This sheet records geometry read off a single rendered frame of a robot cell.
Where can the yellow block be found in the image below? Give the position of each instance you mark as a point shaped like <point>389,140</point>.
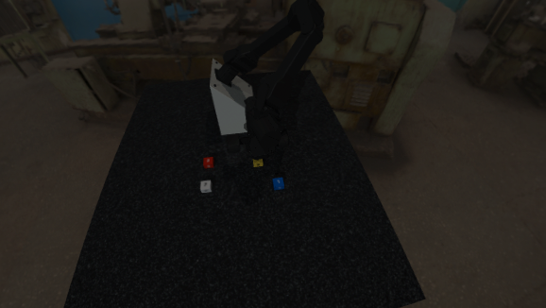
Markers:
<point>257,163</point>

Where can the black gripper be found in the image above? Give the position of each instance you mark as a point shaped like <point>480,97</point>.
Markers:
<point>233,142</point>

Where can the red block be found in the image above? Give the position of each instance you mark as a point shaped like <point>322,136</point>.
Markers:
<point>208,162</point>

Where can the blue block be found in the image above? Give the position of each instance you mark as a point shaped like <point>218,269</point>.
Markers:
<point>278,184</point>

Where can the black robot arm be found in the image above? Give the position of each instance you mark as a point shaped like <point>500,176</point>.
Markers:
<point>305,16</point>

